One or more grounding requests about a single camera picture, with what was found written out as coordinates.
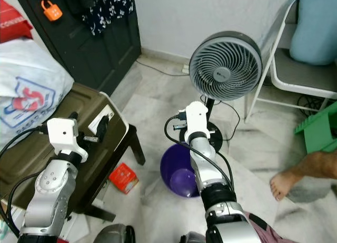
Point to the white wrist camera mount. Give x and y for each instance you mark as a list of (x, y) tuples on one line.
[(196, 119), (63, 135)]

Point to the grey left robot leg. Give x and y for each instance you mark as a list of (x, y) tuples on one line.
[(115, 235)]

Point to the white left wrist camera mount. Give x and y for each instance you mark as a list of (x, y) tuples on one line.
[(63, 135)]

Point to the black wardrobe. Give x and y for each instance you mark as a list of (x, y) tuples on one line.
[(100, 59)]

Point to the grey robot leg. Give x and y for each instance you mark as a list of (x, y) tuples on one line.
[(192, 239), (115, 235)]

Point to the dark olive low table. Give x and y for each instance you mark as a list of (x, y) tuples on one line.
[(26, 159)]

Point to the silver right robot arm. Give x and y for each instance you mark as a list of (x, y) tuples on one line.
[(205, 164)]

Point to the dusty pink cloth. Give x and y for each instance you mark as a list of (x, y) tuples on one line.
[(268, 232)]

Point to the small red carton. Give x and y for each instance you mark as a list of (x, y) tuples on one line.
[(124, 178)]

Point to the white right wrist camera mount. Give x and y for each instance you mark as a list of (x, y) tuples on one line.
[(196, 119)]

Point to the grey right robot leg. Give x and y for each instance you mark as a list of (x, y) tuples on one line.
[(192, 239)]

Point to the orange padlock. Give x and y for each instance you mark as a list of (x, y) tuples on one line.
[(52, 11)]

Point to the light blue cushion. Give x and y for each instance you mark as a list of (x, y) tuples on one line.
[(316, 27)]

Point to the white power adapter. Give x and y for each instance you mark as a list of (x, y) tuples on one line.
[(93, 124)]

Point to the white power strip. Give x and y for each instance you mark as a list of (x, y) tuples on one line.
[(185, 68)]

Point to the red printed bag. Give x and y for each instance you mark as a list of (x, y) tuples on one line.
[(13, 22)]

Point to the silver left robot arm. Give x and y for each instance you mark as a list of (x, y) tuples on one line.
[(52, 185)]

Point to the person's bare leg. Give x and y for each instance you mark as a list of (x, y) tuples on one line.
[(300, 172)]

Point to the grey round standing fan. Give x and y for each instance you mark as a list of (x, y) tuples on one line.
[(216, 53)]

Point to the white plastic bag blue logo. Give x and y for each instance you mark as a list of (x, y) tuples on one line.
[(31, 69)]

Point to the purple plastic bucket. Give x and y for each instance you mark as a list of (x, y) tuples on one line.
[(176, 169)]

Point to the dark floral garment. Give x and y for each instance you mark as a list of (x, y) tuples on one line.
[(108, 11)]

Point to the white metal chair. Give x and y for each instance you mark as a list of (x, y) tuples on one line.
[(295, 77)]

